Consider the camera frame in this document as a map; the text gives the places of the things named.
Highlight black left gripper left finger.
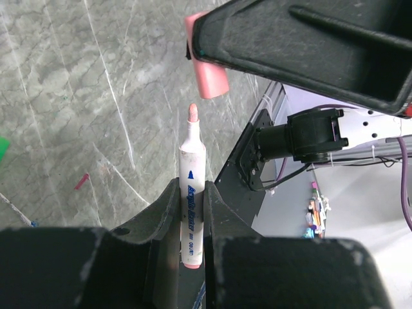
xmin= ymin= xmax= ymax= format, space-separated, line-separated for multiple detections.
xmin=1 ymin=179 xmax=180 ymax=308

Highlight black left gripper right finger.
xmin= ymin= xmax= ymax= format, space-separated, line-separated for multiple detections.
xmin=203 ymin=182 xmax=392 ymax=308

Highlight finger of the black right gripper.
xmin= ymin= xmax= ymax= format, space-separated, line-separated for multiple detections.
xmin=187 ymin=1 xmax=411 ymax=115

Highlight white pink acrylic marker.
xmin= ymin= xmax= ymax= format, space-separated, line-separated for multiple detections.
xmin=178 ymin=104 xmax=206 ymax=269

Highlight pink marker cap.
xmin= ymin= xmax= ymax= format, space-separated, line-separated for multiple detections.
xmin=184 ymin=11 xmax=229 ymax=99

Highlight green pen cap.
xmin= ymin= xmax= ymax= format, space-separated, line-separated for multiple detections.
xmin=0 ymin=136 xmax=10 ymax=161

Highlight small red plastic piece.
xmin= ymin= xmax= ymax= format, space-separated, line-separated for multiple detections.
xmin=74 ymin=173 xmax=89 ymax=190

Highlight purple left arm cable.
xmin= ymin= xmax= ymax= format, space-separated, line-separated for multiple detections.
xmin=395 ymin=136 xmax=412 ymax=232

